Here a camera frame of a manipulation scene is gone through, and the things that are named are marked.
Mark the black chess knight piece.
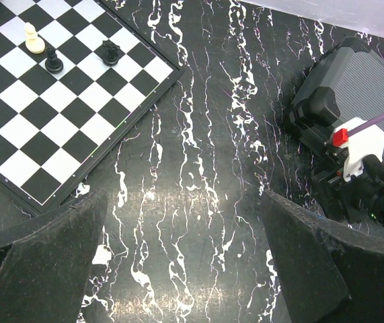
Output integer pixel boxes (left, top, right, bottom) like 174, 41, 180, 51
102, 40, 120, 67

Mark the black silver chess board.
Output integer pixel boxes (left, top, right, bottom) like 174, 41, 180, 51
0, 1, 182, 215

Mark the white chess bishop piece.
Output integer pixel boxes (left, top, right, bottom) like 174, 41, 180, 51
24, 22, 46, 54

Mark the black poker chip case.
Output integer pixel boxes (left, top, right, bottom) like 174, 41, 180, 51
282, 36, 384, 159

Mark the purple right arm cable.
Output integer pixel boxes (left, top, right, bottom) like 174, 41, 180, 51
346, 104, 384, 137

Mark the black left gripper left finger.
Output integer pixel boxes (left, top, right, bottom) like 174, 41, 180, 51
0, 190, 108, 322

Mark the black chess pawn piece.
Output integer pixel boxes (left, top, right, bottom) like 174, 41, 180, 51
45, 46, 63, 74

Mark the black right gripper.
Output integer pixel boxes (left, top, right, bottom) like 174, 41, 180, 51
311, 150, 384, 227

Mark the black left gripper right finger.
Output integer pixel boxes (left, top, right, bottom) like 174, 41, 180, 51
262, 190, 384, 322

